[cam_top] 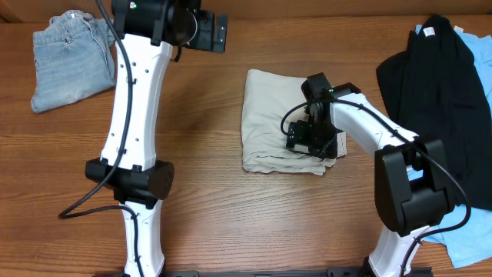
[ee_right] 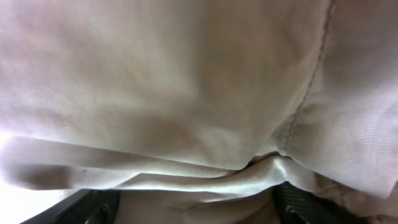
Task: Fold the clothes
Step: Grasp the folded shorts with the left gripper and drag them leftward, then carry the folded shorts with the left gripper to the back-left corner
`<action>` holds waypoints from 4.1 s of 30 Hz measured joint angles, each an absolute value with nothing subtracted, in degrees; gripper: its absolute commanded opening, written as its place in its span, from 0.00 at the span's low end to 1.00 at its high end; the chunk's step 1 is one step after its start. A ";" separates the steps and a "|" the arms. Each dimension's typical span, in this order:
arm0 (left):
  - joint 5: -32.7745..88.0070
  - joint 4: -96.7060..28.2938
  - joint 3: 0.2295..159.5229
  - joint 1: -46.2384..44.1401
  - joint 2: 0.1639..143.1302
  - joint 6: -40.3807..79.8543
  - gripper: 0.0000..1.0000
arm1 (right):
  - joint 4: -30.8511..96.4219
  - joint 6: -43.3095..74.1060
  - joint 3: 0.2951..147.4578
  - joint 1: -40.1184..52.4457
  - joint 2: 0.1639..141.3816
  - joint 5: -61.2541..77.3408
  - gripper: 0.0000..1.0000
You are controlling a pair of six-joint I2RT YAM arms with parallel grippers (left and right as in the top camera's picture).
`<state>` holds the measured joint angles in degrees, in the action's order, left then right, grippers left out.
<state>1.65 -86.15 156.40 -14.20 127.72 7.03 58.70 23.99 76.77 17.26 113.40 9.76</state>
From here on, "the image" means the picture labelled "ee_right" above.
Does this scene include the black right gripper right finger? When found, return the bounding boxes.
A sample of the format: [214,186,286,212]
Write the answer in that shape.
[272,182,367,224]

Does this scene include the beige khaki shorts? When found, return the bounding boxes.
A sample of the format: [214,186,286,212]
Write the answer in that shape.
[1,0,397,223]

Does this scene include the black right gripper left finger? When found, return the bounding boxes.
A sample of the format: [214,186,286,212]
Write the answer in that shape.
[21,189,120,224]

